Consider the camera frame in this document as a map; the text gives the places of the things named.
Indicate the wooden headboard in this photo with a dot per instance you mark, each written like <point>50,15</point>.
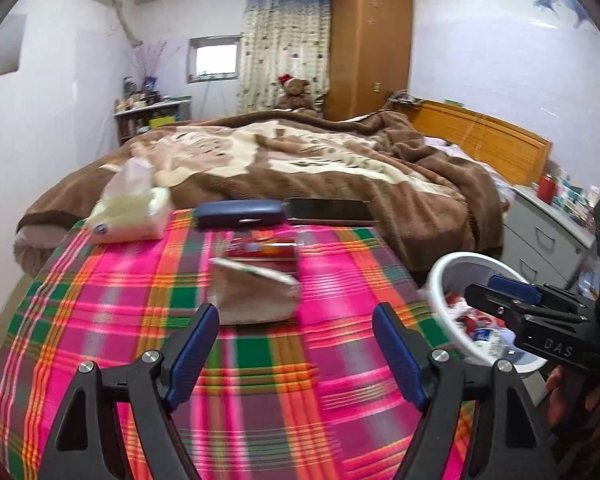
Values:
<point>480,140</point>

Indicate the grey drawer cabinet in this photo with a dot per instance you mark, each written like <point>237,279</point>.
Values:
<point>535,230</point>

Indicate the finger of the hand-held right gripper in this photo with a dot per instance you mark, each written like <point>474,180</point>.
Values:
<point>490,300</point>
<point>515,287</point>

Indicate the red mug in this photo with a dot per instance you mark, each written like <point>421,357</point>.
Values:
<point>546,190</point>

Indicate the white trash bin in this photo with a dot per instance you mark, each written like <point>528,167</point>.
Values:
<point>440,280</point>

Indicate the pile of small boxes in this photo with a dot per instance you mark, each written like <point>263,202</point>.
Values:
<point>575,197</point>

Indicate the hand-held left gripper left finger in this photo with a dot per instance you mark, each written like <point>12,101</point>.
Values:
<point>192,355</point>

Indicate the patterned curtain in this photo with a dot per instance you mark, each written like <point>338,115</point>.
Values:
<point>280,50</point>

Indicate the dried branches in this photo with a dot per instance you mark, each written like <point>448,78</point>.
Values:
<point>150,60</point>

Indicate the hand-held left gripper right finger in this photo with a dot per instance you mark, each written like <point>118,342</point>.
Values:
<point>397,355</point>

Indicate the white tissue pack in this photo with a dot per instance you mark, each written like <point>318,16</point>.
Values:
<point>130,215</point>

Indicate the brown teddy bear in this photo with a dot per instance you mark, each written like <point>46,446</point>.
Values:
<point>295,92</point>

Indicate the wooden wardrobe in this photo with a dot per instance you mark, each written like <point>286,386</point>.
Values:
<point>370,50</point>

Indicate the pink plaid tablecloth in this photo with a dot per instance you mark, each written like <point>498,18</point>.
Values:
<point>280,410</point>

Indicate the red can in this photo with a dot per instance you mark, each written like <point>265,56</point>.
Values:
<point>255,250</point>

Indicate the blue wall sticker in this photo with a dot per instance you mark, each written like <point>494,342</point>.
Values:
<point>565,7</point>

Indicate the small window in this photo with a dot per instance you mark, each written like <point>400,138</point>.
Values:
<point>212,59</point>

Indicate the white shelf unit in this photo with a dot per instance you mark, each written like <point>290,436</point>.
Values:
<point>150,120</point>

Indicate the person's right hand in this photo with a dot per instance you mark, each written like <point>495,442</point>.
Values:
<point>554,390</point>

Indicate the row of bottles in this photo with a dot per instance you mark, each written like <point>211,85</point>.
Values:
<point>135,97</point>

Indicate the brown paper bag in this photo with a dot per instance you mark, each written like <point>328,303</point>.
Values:
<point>255,295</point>

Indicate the blue glasses case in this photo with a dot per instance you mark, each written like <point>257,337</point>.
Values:
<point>235,214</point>

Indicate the brown patterned blanket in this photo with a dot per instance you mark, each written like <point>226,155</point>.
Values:
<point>330,170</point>

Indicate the pink bed sheet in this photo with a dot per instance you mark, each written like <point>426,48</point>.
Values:
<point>455,152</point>

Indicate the black phone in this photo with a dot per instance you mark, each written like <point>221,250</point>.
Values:
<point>330,210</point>

